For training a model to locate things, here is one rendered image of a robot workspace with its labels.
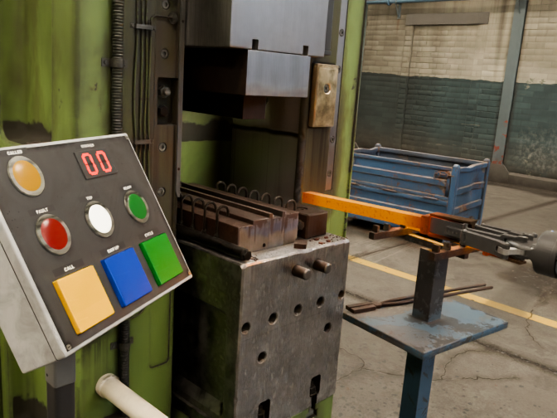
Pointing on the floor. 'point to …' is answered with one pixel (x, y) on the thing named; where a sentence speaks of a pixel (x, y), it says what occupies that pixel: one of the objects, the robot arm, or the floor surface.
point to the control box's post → (60, 388)
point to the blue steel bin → (418, 182)
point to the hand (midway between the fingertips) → (450, 227)
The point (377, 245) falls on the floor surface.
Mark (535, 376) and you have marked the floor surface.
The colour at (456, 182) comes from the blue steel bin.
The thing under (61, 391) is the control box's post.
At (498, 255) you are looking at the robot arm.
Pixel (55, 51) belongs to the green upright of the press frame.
